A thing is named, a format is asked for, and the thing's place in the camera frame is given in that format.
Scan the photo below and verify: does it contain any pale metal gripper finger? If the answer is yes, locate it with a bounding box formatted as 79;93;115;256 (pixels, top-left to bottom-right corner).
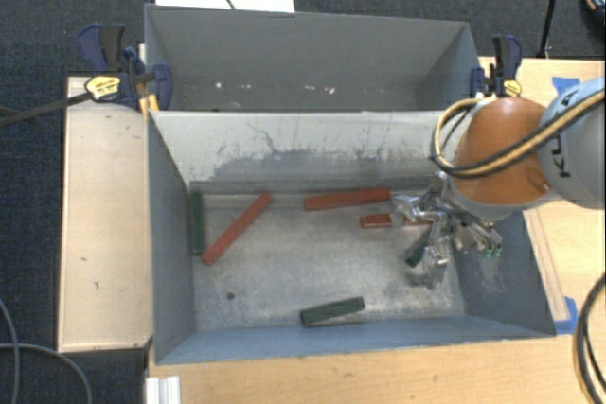
391;195;423;226
407;245;450;290

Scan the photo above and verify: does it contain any dark green flat block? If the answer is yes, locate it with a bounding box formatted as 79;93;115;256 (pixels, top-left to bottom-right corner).
404;235;432;269
188;189;207;255
299;296;366;328

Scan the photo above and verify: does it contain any red-brown flat block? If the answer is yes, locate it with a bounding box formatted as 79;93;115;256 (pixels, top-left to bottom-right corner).
359;212;430;230
303;187;393;213
201;192;275;267

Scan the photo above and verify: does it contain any grey metal bin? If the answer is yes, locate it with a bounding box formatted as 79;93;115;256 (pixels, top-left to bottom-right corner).
143;3;558;366

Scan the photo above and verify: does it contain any pale wood board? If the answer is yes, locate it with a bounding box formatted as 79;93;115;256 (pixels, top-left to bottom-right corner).
56;75;155;354

